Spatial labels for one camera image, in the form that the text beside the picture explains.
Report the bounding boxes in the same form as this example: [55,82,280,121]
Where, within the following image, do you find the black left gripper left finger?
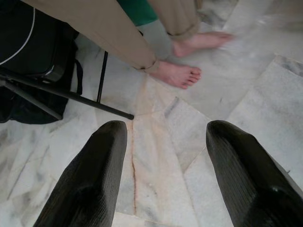
[33,120,128,227]

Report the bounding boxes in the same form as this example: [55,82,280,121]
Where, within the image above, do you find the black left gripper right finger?
[205,120,303,227]

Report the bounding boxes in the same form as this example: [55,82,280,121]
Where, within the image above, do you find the black metal stand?
[0,51,135,121]

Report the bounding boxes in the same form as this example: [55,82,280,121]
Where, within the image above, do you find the barefoot person in beige trousers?
[22,0,235,90]

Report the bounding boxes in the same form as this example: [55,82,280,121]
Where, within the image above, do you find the black bag with white piping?
[0,0,83,125]

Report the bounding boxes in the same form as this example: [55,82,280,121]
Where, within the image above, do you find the green and grey cloth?
[117,0,176,61]

